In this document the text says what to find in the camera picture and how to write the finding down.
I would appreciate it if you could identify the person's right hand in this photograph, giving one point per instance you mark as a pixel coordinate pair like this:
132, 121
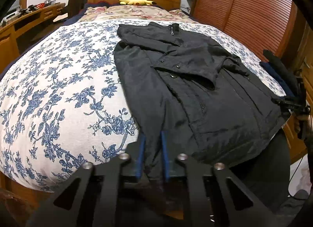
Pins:
297, 123

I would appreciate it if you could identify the red basket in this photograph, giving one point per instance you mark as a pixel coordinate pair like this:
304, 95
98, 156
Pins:
40, 5

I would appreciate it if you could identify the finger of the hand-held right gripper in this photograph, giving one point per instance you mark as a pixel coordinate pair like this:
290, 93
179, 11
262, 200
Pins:
291, 103

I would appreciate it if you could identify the black device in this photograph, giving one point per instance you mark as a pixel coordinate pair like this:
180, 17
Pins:
28, 9

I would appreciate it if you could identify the red floral quilt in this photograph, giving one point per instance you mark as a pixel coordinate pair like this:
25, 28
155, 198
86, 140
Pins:
134, 13

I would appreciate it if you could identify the wooden slatted wardrobe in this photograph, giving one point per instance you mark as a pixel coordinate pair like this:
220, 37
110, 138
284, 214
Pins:
244, 2

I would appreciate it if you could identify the blue floral blanket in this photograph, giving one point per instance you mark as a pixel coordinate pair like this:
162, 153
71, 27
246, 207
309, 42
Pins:
61, 82

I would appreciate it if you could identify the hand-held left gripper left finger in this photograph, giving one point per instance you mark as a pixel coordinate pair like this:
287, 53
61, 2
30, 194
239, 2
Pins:
141, 158

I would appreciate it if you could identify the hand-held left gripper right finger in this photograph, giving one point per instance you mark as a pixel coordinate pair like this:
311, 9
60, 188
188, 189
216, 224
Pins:
165, 161

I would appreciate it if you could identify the black jacket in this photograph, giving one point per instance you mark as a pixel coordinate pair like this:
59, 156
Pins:
195, 90

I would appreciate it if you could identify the wooden desk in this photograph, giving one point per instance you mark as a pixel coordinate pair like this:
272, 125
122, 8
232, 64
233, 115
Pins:
9, 36

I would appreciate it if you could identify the grey metal pot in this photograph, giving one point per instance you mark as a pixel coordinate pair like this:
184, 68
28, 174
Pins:
48, 2

